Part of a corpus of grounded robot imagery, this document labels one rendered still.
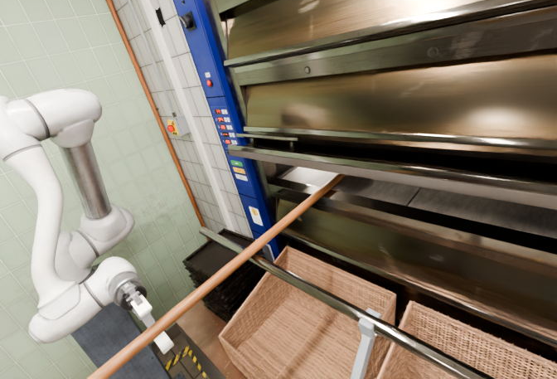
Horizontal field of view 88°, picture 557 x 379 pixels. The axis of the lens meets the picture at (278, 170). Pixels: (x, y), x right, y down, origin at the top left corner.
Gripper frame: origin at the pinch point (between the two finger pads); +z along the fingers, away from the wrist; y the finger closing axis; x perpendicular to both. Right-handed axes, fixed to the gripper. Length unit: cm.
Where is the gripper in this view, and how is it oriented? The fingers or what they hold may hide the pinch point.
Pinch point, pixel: (156, 328)
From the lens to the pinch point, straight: 87.9
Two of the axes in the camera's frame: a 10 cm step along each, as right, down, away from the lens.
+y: 2.3, 8.9, 4.0
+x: -6.8, 4.4, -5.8
